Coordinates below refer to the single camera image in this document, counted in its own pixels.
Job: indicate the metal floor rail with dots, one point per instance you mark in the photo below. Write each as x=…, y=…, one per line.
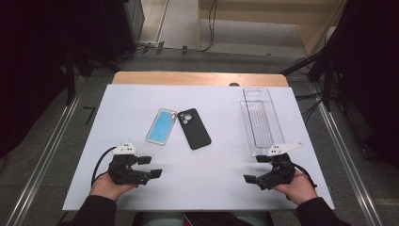
x=348, y=163
x=40, y=163

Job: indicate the black stand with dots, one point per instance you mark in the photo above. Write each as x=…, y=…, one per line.
x=326, y=75
x=70, y=78

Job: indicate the clear plastic tray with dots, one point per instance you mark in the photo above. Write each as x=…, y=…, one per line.
x=262, y=122

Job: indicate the dark curtain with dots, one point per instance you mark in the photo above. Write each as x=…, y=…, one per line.
x=373, y=78
x=31, y=69

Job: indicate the dark round table grommet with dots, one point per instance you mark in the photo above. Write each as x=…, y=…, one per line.
x=234, y=84

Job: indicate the black phone case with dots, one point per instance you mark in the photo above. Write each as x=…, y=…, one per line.
x=194, y=130

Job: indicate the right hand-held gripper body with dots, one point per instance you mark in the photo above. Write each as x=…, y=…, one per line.
x=279, y=172

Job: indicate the person's left hand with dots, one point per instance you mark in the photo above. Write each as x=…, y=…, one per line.
x=105, y=187

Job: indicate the person's right hand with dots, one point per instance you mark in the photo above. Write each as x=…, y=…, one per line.
x=298, y=190

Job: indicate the shiny clear-edged phone case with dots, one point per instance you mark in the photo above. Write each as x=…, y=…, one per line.
x=161, y=127

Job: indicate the light wooden furniture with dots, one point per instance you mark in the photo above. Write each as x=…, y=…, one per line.
x=310, y=19

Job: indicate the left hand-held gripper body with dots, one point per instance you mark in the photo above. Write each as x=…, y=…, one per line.
x=125, y=172

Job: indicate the black cabinet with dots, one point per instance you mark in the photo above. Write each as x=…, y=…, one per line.
x=125, y=28

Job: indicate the white board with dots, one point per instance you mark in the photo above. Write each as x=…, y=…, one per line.
x=204, y=179

